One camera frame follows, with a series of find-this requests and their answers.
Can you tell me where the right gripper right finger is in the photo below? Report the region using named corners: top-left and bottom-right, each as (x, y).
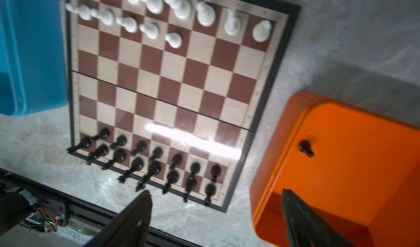
top-left (281, 189), bottom-right (353, 247)

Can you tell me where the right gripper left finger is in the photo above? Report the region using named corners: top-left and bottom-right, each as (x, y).
top-left (85, 190), bottom-right (153, 247)

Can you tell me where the black knight chess piece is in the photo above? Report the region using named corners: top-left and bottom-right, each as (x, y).
top-left (183, 176), bottom-right (197, 203)

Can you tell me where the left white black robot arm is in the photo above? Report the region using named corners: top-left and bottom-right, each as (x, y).
top-left (1, 187), bottom-right (38, 236)

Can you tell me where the black queen chess piece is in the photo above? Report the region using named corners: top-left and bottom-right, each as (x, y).
top-left (118, 157), bottom-right (144, 184)

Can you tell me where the black king chess piece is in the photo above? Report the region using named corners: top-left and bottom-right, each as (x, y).
top-left (136, 161), bottom-right (161, 192)

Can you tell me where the black bishop chess piece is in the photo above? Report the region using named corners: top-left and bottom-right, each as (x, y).
top-left (162, 170), bottom-right (179, 194)

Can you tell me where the black rook chess piece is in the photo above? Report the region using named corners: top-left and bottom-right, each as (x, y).
top-left (204, 183), bottom-right (216, 207)

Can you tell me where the folding chess board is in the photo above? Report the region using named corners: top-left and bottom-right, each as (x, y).
top-left (66, 0), bottom-right (301, 213)

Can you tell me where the white pawn on board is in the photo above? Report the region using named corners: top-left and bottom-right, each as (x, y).
top-left (139, 23), bottom-right (160, 40)
top-left (90, 9), bottom-right (114, 26)
top-left (65, 3), bottom-right (93, 21)
top-left (115, 17), bottom-right (138, 33)
top-left (165, 33), bottom-right (183, 49)

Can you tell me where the white knight chess piece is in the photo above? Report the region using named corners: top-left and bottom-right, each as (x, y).
top-left (224, 9), bottom-right (241, 36)

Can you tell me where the white queen chess piece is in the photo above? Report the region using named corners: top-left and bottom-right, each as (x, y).
top-left (164, 0), bottom-right (191, 21)

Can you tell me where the white bishop chess piece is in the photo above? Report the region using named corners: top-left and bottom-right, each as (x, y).
top-left (196, 1), bottom-right (216, 27)

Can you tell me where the orange plastic tray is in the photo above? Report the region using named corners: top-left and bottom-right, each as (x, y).
top-left (249, 91), bottom-right (420, 247)

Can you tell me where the black rook far corner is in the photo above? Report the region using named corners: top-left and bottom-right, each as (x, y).
top-left (67, 136), bottom-right (92, 154)

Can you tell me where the black pawn near edge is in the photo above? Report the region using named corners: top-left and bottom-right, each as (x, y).
top-left (211, 165), bottom-right (222, 184)

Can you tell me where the blue plastic tray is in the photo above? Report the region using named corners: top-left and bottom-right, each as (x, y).
top-left (1, 0), bottom-right (68, 117)

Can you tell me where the white rook left corner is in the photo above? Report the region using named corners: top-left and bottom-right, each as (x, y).
top-left (252, 20), bottom-right (272, 43)

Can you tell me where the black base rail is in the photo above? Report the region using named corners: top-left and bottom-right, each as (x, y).
top-left (1, 169), bottom-right (194, 247)

